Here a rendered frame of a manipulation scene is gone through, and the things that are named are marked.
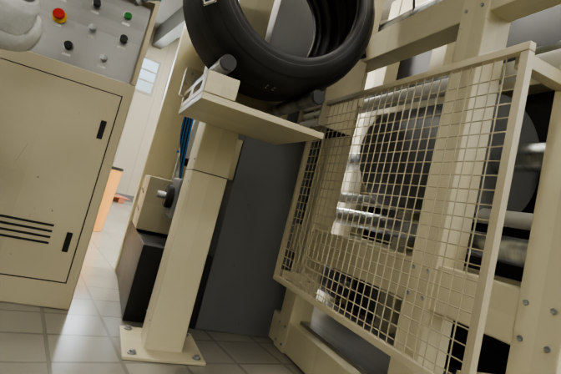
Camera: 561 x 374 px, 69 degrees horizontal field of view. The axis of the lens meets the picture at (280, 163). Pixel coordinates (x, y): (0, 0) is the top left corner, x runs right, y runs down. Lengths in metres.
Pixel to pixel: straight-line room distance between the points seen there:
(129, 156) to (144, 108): 1.03
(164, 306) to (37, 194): 0.64
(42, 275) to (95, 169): 0.43
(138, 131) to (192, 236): 7.62
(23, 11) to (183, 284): 0.97
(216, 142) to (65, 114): 0.60
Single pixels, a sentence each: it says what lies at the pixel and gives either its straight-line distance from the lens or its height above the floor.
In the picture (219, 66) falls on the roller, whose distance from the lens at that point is 1.13.
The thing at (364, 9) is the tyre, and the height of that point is 1.20.
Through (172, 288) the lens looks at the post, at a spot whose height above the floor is 0.22.
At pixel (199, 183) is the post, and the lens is 1.45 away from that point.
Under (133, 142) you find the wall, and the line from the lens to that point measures 8.98.
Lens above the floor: 0.55
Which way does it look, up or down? 6 degrees up
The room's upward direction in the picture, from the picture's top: 14 degrees clockwise
